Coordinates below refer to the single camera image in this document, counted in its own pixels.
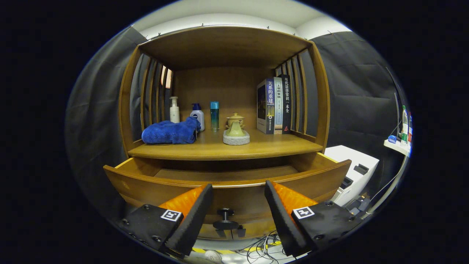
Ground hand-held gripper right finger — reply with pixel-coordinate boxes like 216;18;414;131
264;180;363;258

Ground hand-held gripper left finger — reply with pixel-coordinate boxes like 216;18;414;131
117;183;214;257

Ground wooden drawer with black knob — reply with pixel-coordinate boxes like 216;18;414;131
103;152;351;241

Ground green ceramic ornament stone base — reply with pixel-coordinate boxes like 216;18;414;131
223;121;250;146

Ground wooden countertop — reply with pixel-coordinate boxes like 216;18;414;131
128;128;324;161

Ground wooden cabinet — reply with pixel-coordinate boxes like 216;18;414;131
118;25;331;241

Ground black electronic device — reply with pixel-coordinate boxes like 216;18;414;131
346;195;371;217

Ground white box appliance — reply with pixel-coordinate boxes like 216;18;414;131
324;145;380;207

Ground blue towel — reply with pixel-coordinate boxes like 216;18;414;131
141;117;201;144

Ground white bottle with blue cap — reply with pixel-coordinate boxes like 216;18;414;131
190;103;205;132

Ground teal bottle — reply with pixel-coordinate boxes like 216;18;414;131
210;102;219;132

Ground white pump bottle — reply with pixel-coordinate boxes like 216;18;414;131
169;96;180;124

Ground beige lidded ceramic cup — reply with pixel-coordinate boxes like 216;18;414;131
226;113;245;129

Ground book with pale spine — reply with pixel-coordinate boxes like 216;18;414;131
273;76;283;135

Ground black book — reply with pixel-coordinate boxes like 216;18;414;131
278;74;292;134

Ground thick book with blue spine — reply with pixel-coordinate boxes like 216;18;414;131
256;78;275;135

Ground white shelf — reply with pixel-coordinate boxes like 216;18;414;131
384;139;411;157

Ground green bottle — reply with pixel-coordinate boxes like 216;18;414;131
401;106;409;143

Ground tangled black cables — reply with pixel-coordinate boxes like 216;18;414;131
238;231;287;263

